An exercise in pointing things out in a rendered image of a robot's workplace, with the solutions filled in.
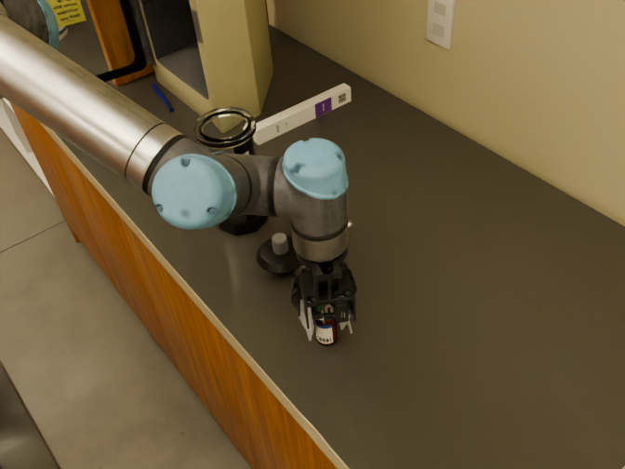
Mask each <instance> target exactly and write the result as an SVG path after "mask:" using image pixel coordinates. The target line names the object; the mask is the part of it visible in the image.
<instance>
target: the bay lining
mask: <svg viewBox="0 0 625 469"><path fill-rule="evenodd" d="M140 2H141V5H142V9H143V13H144V17H145V20H146V23H147V27H148V31H149V35H150V37H151V41H152V45H153V51H154V55H155V57H156V58H157V59H158V60H159V59H161V58H163V57H165V56H167V55H170V54H172V53H175V52H177V51H180V50H182V49H184V48H186V47H190V46H193V45H195V44H197V38H196V33H195V29H194V25H193V16H192V12H191V8H190V3H189V0H140Z"/></svg>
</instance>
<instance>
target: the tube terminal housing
mask: <svg viewBox="0 0 625 469"><path fill-rule="evenodd" d="M189 3H190V8H191V9H192V10H194V11H196V13H197V18H198V22H199V27H200V32H201V36H202V41H203V44H201V43H200V42H198V41H197V44H198V47H199V51H200V56H201V61H202V65H203V70H204V74H205V79H206V87H207V91H208V97H209V99H208V100H206V99H205V98H204V97H203V96H201V95H200V94H199V93H197V92H196V91H195V90H193V89H192V88H191V87H189V86H188V85H187V84H185V83H184V82H183V81H181V80H180V79H179V78H178V77H176V76H175V75H174V74H173V73H171V72H170V71H169V70H168V69H166V68H165V67H164V66H163V65H161V64H160V63H159V62H158V61H157V58H156V57H155V55H154V51H153V55H154V59H155V63H156V66H155V65H154V64H153V68H154V72H155V75H156V79H157V81H158V82H159V83H160V84H161V85H162V86H164V87H165V88H166V89H168V90H169V91H170V92H171V93H173V94H174V95H175V96H176V97H178V98H179V99H180V100H181V101H183V102H184V103H185V104H187V105H188V106H189V107H190V108H191V109H193V110H194V111H195V112H196V113H198V114H199V115H200V116H201V115H203V114H205V113H207V112H209V111H211V110H214V109H218V108H222V107H238V108H242V109H245V110H247V111H249V112H251V113H252V114H253V115H254V117H257V116H259V115H260V114H261V110H262V107H263V104H264V102H265V98H266V95H267V92H268V89H269V85H270V83H271V80H272V76H273V60H272V52H271V44H270V36H269V28H268V21H267V13H266V6H265V0H189ZM140 7H141V10H142V14H143V18H144V21H145V24H146V28H147V32H148V35H149V31H148V27H147V23H146V20H145V17H144V13H143V9H142V5H141V2H140ZM149 38H150V42H151V46H152V50H153V45H152V41H151V37H150V35H149Z"/></svg>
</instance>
